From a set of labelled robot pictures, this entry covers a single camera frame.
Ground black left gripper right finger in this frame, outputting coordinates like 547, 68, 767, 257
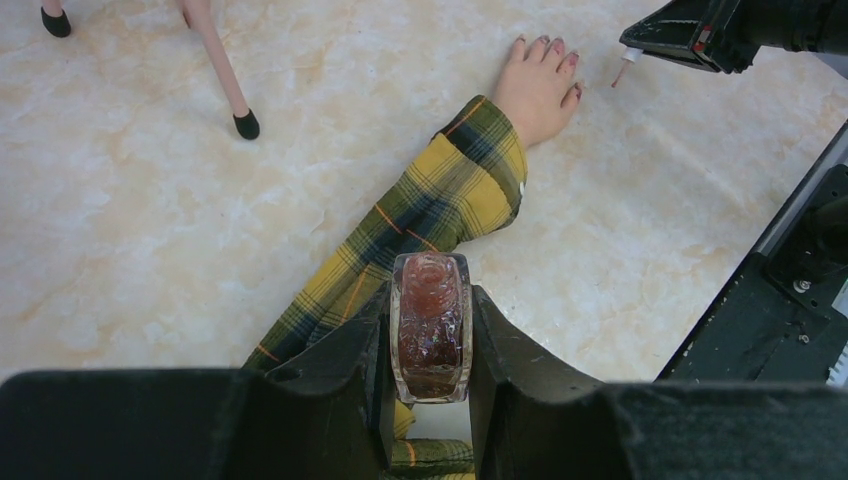
468, 286, 847, 479

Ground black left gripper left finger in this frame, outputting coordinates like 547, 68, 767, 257
1, 286, 395, 479

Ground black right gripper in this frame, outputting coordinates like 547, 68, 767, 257
619, 0, 767, 74

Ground nail polish brush cap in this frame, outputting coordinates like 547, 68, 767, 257
611, 47, 643, 88

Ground nail polish bottle white cap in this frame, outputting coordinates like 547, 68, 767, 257
389, 252, 473, 404

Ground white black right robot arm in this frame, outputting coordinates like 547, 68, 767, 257
619, 0, 847, 74

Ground mannequin hand painted nails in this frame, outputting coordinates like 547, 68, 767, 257
491, 35, 583, 148

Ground yellow plaid shirt sleeve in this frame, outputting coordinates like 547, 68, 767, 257
241, 95, 530, 480

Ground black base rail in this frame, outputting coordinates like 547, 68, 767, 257
658, 128, 847, 387

